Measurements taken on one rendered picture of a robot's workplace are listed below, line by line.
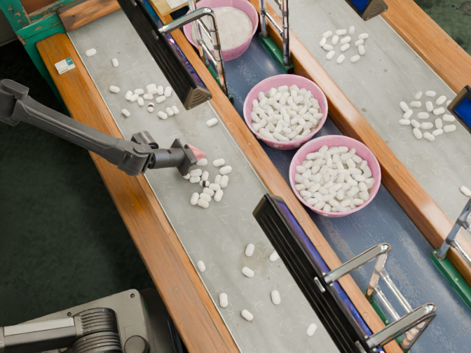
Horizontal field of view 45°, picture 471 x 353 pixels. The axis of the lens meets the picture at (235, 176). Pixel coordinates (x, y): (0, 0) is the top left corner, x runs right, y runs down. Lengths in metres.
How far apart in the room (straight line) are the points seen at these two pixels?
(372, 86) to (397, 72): 0.10
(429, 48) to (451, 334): 0.91
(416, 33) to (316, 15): 0.35
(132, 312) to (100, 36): 0.99
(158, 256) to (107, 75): 0.72
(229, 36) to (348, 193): 0.74
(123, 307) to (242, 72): 0.90
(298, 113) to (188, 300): 0.70
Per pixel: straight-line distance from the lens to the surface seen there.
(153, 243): 1.67
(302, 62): 1.95
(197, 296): 1.59
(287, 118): 1.84
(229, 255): 1.64
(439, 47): 2.04
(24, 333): 1.60
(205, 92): 1.50
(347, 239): 1.72
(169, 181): 1.77
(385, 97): 1.91
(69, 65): 2.09
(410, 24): 2.09
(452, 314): 1.70
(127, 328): 1.92
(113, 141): 1.61
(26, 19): 2.18
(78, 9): 2.16
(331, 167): 1.76
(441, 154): 1.82
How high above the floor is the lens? 2.26
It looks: 61 degrees down
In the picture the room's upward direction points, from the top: 12 degrees counter-clockwise
